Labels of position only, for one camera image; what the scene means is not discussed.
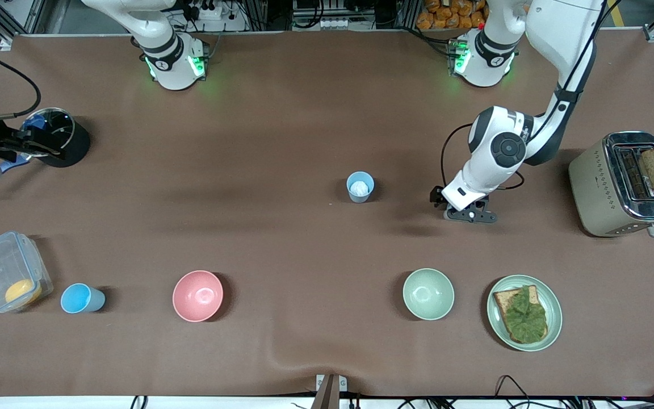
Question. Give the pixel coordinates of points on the light blue cup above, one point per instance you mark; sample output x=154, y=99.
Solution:
x=361, y=197
x=77, y=298

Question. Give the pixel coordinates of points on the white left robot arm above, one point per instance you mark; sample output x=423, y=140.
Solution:
x=503, y=150

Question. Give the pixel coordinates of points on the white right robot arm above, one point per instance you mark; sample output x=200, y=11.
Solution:
x=171, y=62

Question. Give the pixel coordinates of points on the glass pot lid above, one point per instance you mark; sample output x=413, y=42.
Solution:
x=54, y=126

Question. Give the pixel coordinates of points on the black pot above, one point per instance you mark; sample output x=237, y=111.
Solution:
x=77, y=145

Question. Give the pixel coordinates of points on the blue kitchen utensil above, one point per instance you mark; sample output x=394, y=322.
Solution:
x=33, y=122

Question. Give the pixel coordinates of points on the toast slice under lettuce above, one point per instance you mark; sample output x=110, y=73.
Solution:
x=498, y=296

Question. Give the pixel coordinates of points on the pale green bowl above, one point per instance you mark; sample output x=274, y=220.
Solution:
x=428, y=294

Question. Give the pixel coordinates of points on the white crumpled paper wad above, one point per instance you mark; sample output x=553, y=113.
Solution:
x=359, y=188

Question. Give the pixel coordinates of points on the pale green plate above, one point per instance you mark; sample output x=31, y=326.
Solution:
x=553, y=301

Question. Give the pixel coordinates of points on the green lettuce leaf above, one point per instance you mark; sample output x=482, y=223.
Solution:
x=525, y=318

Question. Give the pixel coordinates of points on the beige chrome toaster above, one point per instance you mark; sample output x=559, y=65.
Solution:
x=594, y=193

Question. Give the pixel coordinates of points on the yellow orange round fruit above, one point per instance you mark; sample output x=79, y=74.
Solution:
x=20, y=291

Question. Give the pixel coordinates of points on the brown table cloth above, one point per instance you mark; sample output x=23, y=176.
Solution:
x=281, y=142

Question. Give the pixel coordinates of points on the orange snack packets pile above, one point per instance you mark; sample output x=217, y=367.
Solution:
x=446, y=14

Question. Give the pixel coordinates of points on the pink bowl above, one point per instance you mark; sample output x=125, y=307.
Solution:
x=197, y=295

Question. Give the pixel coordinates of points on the white power strip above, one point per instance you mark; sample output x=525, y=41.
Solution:
x=208, y=11

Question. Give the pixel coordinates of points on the white socket strip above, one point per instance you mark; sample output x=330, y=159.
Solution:
x=338, y=23

